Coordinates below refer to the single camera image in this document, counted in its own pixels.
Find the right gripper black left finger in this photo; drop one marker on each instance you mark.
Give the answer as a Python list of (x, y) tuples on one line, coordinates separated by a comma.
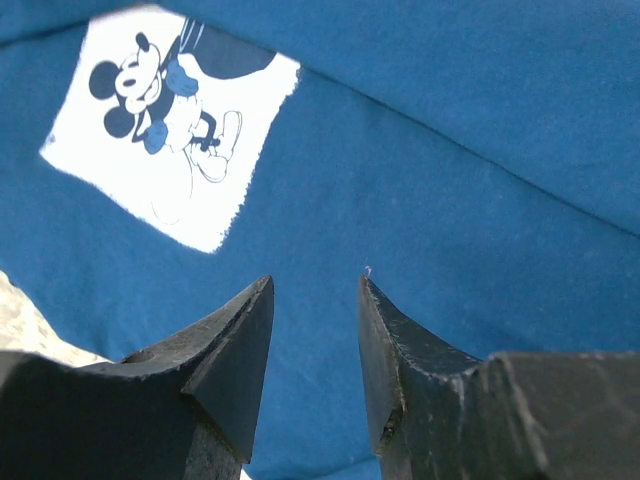
[(184, 408)]

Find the blue Mickey Mouse t-shirt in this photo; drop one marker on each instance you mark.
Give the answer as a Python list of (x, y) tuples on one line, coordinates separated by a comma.
[(478, 161)]

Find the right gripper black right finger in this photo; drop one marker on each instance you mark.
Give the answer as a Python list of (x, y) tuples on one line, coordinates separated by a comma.
[(435, 412)]

